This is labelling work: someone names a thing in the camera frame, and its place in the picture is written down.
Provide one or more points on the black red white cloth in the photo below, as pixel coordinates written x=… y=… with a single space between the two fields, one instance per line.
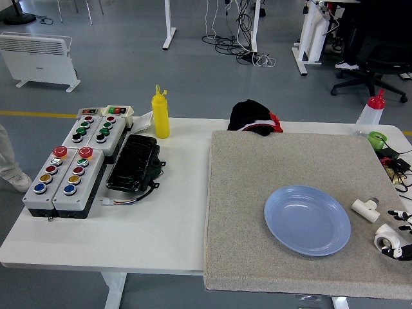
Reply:
x=251 y=117

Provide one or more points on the white desk leg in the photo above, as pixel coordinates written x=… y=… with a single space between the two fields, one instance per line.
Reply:
x=255 y=29
x=169 y=22

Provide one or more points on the black wrapped electronic module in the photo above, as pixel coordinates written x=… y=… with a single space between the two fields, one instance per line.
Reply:
x=133 y=162

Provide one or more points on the white desk frame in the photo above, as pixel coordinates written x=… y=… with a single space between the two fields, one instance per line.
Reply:
x=310 y=35

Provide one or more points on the white paper booklet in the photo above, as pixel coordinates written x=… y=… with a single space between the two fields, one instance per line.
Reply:
x=143 y=122

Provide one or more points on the black round stand base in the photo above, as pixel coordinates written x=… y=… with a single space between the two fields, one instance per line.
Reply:
x=19 y=17

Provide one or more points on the small white tee pipe fitting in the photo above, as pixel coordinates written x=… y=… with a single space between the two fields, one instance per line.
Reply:
x=365 y=209

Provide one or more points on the white table leg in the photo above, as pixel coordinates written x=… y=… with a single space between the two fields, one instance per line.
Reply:
x=340 y=303
x=114 y=289

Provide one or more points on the small grey switch box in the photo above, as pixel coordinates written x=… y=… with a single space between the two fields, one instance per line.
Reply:
x=88 y=111

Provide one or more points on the blue plastic plate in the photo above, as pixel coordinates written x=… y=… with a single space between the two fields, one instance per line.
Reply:
x=305 y=222

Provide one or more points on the black power adapter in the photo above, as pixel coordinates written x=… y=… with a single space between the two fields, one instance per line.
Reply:
x=402 y=164

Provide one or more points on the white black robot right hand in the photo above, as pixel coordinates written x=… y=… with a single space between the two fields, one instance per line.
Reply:
x=406 y=219

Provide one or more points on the black office chair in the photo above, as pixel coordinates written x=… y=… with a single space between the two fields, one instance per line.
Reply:
x=384 y=58

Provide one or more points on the yellow squeeze bottle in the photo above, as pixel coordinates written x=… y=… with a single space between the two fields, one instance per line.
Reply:
x=160 y=119

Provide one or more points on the green tape roll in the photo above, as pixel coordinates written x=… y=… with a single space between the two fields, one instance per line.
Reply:
x=375 y=138

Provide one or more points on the white electric heater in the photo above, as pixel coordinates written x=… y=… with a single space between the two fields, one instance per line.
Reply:
x=35 y=64

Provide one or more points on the cream switch box green red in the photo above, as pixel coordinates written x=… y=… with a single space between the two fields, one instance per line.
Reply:
x=117 y=111

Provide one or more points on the clear squeeze bottle red cap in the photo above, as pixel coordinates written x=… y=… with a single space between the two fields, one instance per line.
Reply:
x=368 y=117

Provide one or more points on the standing person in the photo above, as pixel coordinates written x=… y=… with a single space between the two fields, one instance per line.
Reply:
x=17 y=181

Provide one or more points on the grey button box red mushroom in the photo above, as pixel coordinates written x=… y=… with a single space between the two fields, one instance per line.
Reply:
x=40 y=190
x=75 y=193

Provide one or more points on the grey-brown mat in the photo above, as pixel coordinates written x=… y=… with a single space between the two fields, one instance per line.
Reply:
x=257 y=193

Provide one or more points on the large white tee pipe fitting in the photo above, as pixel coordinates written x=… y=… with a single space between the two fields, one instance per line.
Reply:
x=387 y=235

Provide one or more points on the grey button box green buttons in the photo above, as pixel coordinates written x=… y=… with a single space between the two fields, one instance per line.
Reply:
x=107 y=132
x=80 y=128

